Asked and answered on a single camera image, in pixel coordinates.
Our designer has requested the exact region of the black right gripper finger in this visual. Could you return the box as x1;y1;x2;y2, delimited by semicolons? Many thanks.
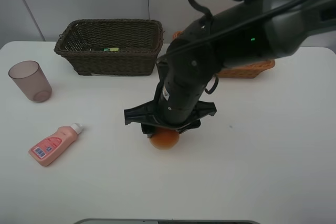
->
178;120;201;134
141;124;157;138

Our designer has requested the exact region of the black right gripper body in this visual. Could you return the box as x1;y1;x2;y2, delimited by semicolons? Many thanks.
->
124;63;217;131

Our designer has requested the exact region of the red round fruit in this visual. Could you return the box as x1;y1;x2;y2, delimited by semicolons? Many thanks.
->
150;128;180;150

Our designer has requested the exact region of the dark green pump bottle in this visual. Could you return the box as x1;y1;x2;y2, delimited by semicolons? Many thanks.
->
89;47;119;52

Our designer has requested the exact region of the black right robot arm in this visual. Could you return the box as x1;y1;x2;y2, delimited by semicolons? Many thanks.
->
124;0;335;136

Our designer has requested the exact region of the orange wicker basket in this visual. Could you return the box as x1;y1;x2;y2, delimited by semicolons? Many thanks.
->
172;30;276;79

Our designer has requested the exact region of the dark brown wicker basket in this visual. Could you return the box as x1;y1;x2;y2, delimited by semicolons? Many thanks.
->
54;19;163;76

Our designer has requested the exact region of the pink lotion bottle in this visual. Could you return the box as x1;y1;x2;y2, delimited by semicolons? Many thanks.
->
29;123;83;167

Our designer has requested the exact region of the translucent purple plastic cup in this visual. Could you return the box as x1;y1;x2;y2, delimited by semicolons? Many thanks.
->
8;60;52;103

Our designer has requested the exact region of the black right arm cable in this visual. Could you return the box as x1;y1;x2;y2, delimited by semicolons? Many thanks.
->
156;0;336;95

